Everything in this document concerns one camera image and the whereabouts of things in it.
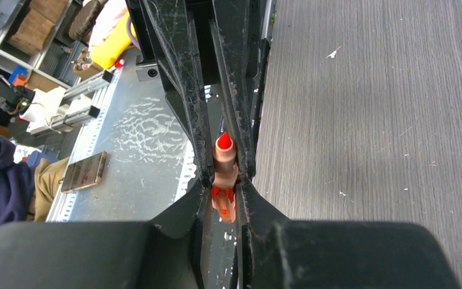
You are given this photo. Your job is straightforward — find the seated person outside cell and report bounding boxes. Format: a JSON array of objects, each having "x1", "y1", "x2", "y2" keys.
[{"x1": 0, "y1": 135, "x2": 68, "y2": 226}]

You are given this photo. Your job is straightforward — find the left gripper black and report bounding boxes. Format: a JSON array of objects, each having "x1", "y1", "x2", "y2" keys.
[{"x1": 126, "y1": 1, "x2": 271, "y2": 188}]

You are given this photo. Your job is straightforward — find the smartphone on metal table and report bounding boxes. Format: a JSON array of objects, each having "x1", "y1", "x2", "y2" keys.
[{"x1": 60, "y1": 151, "x2": 108, "y2": 193}]

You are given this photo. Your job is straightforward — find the orange highlighter pen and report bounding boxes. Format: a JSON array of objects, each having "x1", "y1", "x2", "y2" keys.
[{"x1": 211, "y1": 132, "x2": 238, "y2": 223}]

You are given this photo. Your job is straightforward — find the yellow object outside cell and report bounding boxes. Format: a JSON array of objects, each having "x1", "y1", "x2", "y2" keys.
[{"x1": 90, "y1": 12, "x2": 137, "y2": 69}]

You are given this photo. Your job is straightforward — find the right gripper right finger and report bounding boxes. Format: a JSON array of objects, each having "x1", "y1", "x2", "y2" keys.
[{"x1": 235, "y1": 177, "x2": 460, "y2": 288}]

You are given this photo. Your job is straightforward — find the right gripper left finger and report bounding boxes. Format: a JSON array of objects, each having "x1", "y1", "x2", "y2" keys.
[{"x1": 0, "y1": 182, "x2": 211, "y2": 288}]

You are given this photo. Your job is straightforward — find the slotted cable duct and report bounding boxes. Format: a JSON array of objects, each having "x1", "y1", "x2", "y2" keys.
[{"x1": 45, "y1": 67, "x2": 124, "y2": 223}]

